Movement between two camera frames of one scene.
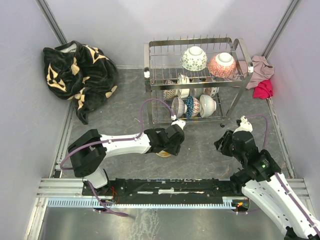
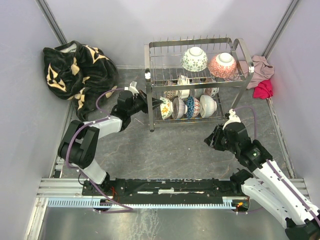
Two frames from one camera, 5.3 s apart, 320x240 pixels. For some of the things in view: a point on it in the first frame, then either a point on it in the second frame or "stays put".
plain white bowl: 207,105 stays put
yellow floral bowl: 163,153 -> 166,108
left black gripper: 175,150 -> 156,103
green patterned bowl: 222,65 stays put
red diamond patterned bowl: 193,58 stays put
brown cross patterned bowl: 169,94 stays put
